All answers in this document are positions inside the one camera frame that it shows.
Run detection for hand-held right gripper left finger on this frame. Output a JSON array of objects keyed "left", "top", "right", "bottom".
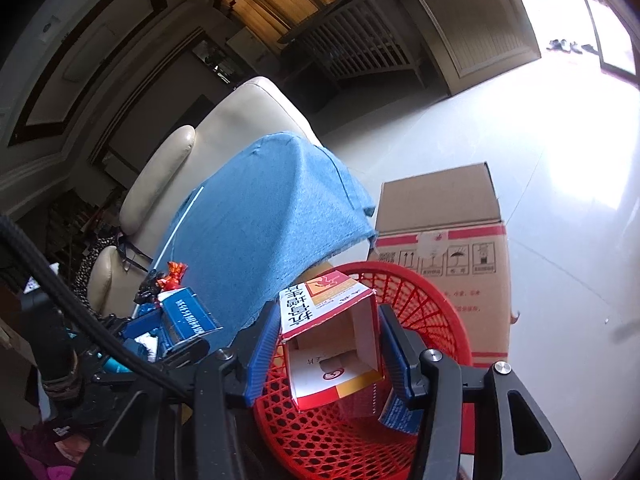
[{"left": 75, "top": 301, "right": 283, "bottom": 480}]

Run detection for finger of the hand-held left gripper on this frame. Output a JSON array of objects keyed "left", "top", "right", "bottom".
[
  {"left": 120, "top": 307, "right": 168, "bottom": 343},
  {"left": 150, "top": 337, "right": 211, "bottom": 365}
]

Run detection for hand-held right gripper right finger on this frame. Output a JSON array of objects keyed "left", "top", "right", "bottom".
[{"left": 377, "top": 304, "right": 583, "bottom": 480}]

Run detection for blue small box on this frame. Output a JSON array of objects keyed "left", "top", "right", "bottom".
[{"left": 160, "top": 287, "right": 223, "bottom": 348}]

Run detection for blue printed plastic bag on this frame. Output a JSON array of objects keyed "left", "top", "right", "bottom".
[{"left": 377, "top": 390, "right": 422, "bottom": 434}]

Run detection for red wrapper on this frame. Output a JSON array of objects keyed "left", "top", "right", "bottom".
[{"left": 165, "top": 261, "right": 188, "bottom": 291}]

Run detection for white red carton box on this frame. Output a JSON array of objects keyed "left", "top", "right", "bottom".
[{"left": 277, "top": 270, "right": 386, "bottom": 413}]

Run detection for red plastic basket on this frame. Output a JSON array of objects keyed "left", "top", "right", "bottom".
[{"left": 252, "top": 261, "right": 476, "bottom": 480}]

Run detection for black crumpled wrapper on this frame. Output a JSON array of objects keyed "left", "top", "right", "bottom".
[{"left": 135, "top": 270, "right": 168, "bottom": 306}]

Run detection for teal cylindrical object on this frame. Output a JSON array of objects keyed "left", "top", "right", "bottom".
[{"left": 97, "top": 352, "right": 133, "bottom": 375}]

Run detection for black eyeglasses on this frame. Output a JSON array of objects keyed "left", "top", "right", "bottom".
[{"left": 116, "top": 239, "right": 153, "bottom": 276}]

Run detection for black floral cloth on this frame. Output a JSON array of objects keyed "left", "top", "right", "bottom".
[{"left": 72, "top": 232, "right": 118, "bottom": 301}]

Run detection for pink cloth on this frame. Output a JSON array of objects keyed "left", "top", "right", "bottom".
[{"left": 15, "top": 425, "right": 101, "bottom": 480}]

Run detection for blue tablecloth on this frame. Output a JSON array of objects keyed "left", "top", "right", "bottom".
[{"left": 132, "top": 131, "right": 378, "bottom": 346}]

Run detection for brown cardboard sheet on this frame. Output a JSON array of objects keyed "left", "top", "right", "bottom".
[{"left": 367, "top": 161, "right": 521, "bottom": 371}]

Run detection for cream leather sofa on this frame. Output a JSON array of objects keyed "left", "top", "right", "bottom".
[{"left": 87, "top": 76, "right": 321, "bottom": 313}]

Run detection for dark wooden shelf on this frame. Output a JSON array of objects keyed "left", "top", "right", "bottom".
[{"left": 192, "top": 40, "right": 236, "bottom": 81}]

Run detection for white cabinet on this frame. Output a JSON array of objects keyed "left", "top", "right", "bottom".
[{"left": 227, "top": 30, "right": 273, "bottom": 66}]

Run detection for white baby crib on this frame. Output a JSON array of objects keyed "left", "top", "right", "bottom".
[{"left": 280, "top": 0, "right": 426, "bottom": 86}]

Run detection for brown wooden door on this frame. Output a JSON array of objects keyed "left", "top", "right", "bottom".
[{"left": 400, "top": 0, "right": 543, "bottom": 96}]

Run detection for glass door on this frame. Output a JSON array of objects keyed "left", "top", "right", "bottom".
[{"left": 582, "top": 0, "right": 640, "bottom": 76}]

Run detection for black cable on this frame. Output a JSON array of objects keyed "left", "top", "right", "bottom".
[{"left": 0, "top": 212, "right": 201, "bottom": 401}]

